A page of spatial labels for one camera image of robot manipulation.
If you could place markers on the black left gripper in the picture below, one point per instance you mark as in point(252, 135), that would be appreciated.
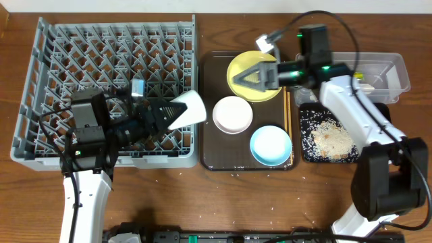
point(147, 119)

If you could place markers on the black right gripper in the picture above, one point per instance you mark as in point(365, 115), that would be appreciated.
point(269, 76)

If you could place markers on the yellow round plate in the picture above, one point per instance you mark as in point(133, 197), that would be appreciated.
point(239, 64)

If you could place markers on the small white cup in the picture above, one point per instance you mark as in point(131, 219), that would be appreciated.
point(195, 112)

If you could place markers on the white pink shallow bowl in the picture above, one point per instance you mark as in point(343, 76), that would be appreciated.
point(232, 115)

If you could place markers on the light blue bowl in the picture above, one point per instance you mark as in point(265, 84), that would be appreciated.
point(271, 146)

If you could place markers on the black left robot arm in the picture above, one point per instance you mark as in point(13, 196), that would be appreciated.
point(91, 151)

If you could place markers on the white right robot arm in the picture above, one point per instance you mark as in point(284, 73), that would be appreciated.
point(391, 175)

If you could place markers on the clear plastic waste bin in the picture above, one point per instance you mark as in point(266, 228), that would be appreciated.
point(386, 72)

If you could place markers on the wooden chopstick left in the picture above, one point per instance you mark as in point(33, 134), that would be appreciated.
point(285, 109)

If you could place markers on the wooden chopstick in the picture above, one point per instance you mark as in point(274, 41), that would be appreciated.
point(285, 109)
point(289, 123)

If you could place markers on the wooden chopstick right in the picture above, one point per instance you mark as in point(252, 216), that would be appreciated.
point(289, 123)

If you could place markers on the brown serving tray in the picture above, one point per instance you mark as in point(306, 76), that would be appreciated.
point(219, 151)

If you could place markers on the pile of rice scraps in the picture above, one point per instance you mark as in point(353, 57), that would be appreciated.
point(332, 140)

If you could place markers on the green yellow snack wrapper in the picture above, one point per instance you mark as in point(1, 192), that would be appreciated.
point(359, 75)

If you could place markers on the white crumpled napkin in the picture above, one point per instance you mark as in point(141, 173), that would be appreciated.
point(367, 88)

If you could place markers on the grey plastic dish rack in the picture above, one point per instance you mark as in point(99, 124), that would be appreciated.
point(66, 58)

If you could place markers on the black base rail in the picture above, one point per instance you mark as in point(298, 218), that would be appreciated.
point(132, 232)

